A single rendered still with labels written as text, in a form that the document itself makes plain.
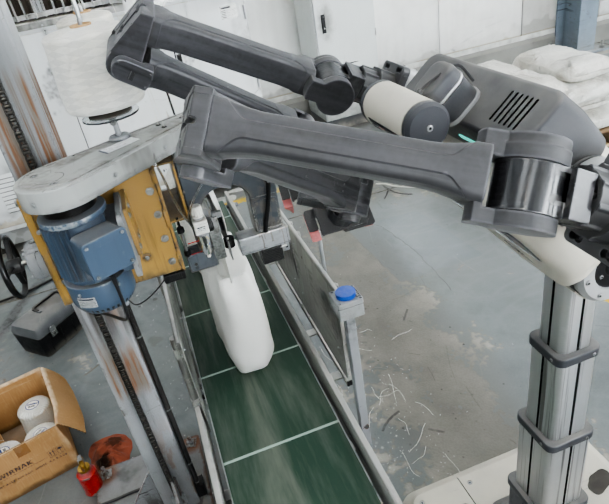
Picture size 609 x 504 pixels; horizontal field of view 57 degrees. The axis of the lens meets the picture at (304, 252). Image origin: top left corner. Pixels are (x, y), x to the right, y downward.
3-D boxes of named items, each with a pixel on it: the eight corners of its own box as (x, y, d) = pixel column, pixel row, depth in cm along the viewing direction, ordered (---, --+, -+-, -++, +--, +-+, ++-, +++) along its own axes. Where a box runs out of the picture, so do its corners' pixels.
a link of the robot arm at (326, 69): (373, 82, 108) (365, 68, 112) (326, 65, 104) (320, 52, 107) (350, 121, 114) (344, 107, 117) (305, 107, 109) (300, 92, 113)
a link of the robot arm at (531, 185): (598, 227, 60) (607, 177, 60) (530, 208, 55) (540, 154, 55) (530, 224, 68) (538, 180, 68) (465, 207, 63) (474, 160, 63)
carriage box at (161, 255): (186, 270, 154) (153, 165, 138) (60, 309, 147) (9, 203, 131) (174, 232, 175) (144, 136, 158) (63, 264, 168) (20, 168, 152)
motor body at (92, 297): (141, 305, 133) (106, 213, 120) (76, 326, 129) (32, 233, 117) (136, 274, 145) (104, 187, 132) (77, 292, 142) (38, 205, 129)
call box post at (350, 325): (376, 478, 207) (354, 312, 167) (369, 481, 207) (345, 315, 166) (373, 472, 210) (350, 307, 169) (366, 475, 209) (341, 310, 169)
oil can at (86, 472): (105, 503, 216) (83, 463, 204) (85, 510, 215) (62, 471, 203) (104, 472, 229) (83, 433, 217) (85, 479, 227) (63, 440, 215)
